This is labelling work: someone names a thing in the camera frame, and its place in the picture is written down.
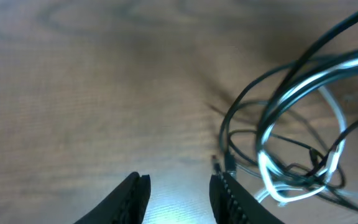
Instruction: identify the black USB cable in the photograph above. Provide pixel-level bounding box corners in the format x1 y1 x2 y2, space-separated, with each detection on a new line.
211 1 358 218

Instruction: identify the white USB cable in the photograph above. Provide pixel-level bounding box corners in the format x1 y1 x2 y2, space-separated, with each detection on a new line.
253 52 358 207

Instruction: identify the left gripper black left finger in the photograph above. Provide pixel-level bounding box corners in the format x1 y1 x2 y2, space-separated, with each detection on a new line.
75 172 151 224

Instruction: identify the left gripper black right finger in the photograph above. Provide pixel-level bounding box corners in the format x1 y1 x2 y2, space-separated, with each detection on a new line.
209 172 283 224

